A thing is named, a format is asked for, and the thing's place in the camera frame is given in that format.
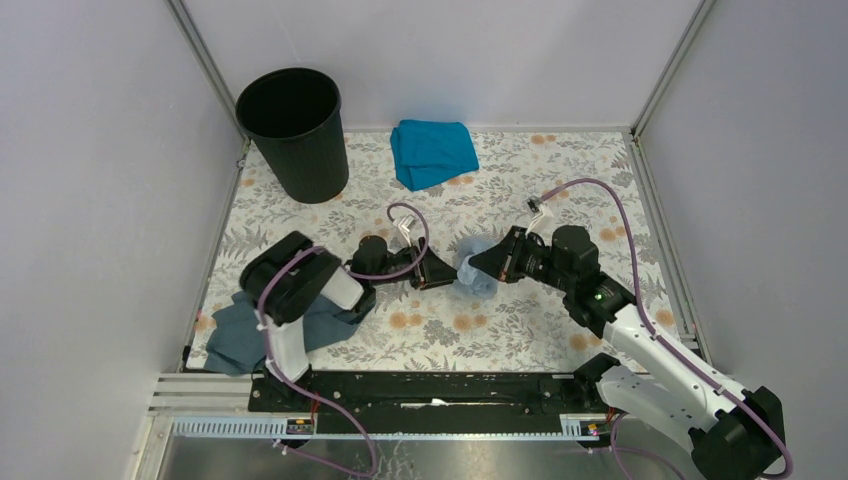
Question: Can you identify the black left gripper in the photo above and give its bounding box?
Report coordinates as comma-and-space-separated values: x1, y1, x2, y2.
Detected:
370, 236, 460, 289

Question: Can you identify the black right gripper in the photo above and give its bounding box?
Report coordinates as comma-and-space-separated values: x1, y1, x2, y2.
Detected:
468, 226, 574, 293

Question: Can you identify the light blue plastic trash bag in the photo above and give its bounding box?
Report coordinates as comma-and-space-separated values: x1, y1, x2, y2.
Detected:
453, 236, 498, 300

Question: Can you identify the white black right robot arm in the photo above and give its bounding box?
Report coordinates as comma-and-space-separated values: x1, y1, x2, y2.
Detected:
468, 226, 785, 479

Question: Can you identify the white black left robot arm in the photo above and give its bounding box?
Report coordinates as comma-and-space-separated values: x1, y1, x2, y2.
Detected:
240, 231, 457, 411

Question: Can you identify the black plastic trash bin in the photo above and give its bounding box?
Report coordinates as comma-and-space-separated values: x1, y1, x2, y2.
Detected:
235, 67, 349, 204

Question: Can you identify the bright blue folded cloth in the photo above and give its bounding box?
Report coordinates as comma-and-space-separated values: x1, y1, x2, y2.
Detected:
390, 119, 479, 192

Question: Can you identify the floral patterned table mat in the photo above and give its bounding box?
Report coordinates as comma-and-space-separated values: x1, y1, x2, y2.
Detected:
186, 131, 677, 374

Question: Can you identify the grey blue crumpled cloth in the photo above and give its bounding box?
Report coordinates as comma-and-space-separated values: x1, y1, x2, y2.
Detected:
202, 291, 370, 376

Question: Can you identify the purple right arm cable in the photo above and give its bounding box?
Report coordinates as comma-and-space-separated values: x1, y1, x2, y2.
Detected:
526, 177, 796, 480

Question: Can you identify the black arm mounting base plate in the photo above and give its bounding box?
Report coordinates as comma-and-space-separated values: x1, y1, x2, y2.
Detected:
248, 371, 623, 436

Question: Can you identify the white slotted cable duct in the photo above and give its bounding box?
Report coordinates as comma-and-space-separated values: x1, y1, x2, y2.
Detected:
170, 414, 605, 441

